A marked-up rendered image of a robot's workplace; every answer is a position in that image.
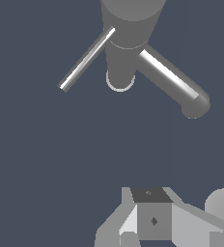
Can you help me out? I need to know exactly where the thin shiny faucet handle rod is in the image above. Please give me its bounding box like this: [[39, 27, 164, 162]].
[[57, 26, 117, 94]]

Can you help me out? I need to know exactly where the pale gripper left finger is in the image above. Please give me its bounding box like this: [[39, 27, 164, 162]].
[[94, 186, 139, 247]]

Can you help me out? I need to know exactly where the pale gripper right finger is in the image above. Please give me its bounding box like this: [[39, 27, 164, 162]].
[[163, 186, 224, 247]]

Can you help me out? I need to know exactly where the grey metal faucet with spout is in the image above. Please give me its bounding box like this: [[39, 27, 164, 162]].
[[99, 0, 211, 121]]

